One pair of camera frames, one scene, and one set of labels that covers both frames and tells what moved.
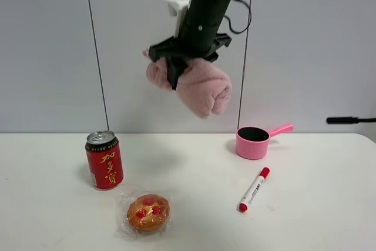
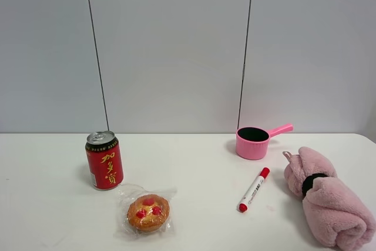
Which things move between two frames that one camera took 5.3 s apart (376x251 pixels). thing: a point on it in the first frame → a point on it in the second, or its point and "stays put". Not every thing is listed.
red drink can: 104,160 stays put
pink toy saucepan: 252,143 stays put
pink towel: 202,89 → 333,214
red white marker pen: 243,207 stays put
